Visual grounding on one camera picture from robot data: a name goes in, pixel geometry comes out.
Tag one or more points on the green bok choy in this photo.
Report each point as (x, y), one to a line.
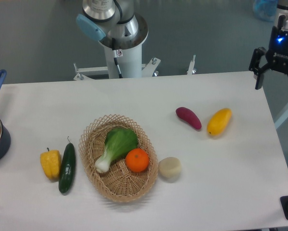
(118, 143)

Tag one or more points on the beige round cake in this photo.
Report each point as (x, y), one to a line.
(170, 169)

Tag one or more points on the yellow mango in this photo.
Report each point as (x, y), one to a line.
(219, 121)

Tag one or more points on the woven wicker basket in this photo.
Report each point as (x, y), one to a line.
(119, 183)

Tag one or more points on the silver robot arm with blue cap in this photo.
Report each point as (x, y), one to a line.
(121, 32)

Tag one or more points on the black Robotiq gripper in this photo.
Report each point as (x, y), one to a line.
(276, 56)

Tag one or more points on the blue plastic bag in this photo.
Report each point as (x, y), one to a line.
(264, 9)

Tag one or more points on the purple sweet potato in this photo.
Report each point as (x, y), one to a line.
(189, 117)

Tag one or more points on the dark green cucumber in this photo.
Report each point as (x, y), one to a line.
(68, 169)

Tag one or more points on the white metal robot base frame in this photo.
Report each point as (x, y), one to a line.
(91, 71)

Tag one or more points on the yellow bell pepper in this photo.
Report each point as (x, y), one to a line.
(51, 163)

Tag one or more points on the orange tangerine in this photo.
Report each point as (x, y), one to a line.
(137, 160)

